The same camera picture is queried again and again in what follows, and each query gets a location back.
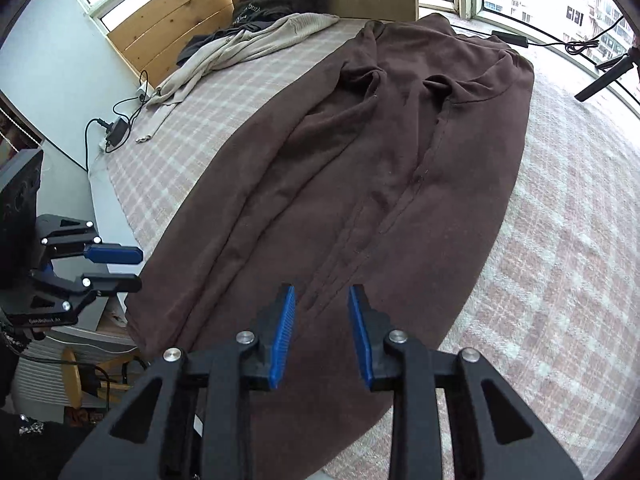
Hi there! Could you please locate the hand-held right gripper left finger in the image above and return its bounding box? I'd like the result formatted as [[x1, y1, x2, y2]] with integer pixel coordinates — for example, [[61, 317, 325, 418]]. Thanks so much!
[[60, 283, 297, 480]]

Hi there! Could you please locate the beige knit garment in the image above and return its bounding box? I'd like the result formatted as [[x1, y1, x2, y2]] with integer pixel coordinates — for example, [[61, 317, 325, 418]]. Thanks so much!
[[136, 12, 341, 144]]

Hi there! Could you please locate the black windowsill cable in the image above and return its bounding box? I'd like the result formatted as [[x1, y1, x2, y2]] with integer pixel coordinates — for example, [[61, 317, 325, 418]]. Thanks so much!
[[525, 14, 627, 55]]

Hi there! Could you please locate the black adapter cable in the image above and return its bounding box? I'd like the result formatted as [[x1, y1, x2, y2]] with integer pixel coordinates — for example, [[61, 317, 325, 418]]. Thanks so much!
[[84, 70, 151, 173]]

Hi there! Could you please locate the black power adapter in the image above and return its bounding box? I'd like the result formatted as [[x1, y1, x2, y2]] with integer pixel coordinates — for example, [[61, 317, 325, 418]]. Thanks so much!
[[102, 117, 132, 152]]

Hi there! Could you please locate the brown long-sleeve garment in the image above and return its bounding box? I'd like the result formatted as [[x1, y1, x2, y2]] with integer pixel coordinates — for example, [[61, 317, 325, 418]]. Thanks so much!
[[124, 12, 536, 477]]

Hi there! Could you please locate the black tripod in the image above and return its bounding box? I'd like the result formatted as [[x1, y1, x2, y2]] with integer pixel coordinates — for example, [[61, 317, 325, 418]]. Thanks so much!
[[574, 46, 640, 103]]

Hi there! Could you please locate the black power brick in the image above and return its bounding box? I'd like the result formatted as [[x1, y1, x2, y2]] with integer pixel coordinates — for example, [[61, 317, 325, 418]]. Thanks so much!
[[491, 30, 529, 48]]

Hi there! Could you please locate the wooden stool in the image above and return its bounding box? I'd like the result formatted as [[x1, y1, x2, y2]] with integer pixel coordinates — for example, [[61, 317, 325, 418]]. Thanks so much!
[[60, 346, 147, 411]]

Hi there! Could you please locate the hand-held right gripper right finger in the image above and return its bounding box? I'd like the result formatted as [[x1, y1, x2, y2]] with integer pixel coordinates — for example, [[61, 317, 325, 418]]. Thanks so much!
[[348, 283, 584, 480]]

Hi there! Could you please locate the pink plaid blanket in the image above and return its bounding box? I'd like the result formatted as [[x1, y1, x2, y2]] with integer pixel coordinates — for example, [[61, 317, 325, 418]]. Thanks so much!
[[90, 17, 640, 480]]

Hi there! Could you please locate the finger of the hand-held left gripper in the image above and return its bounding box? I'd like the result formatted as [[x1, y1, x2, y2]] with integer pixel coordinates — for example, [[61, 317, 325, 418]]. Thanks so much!
[[28, 270, 144, 317], [38, 214, 144, 266]]

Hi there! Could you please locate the pine slatted board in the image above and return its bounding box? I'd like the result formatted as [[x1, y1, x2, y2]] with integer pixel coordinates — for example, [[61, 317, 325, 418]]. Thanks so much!
[[107, 0, 236, 89]]

